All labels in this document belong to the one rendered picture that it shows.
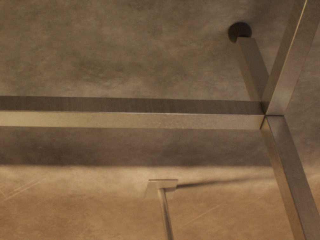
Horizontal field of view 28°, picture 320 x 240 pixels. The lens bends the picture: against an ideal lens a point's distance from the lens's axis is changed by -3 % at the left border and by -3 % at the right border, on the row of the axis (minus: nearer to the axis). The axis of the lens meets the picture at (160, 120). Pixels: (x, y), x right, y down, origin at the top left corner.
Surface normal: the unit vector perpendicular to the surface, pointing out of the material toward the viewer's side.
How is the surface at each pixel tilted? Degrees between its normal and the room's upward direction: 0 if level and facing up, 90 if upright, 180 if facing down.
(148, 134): 0
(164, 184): 0
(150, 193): 0
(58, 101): 90
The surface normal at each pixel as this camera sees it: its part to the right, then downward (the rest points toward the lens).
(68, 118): 0.14, 0.71
